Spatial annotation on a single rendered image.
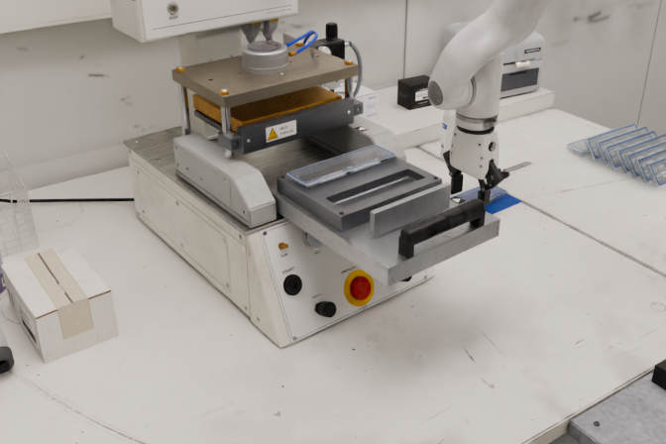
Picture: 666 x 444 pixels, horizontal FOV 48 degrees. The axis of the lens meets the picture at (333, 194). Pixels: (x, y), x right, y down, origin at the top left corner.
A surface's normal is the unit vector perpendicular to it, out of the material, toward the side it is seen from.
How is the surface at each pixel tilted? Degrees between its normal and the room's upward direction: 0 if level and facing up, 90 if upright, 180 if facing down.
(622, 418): 0
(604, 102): 90
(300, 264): 65
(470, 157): 92
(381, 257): 0
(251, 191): 41
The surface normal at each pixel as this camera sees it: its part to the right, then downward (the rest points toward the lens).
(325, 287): 0.55, -0.05
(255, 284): -0.80, 0.28
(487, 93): 0.37, 0.45
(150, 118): 0.55, 0.38
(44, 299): 0.00, -0.90
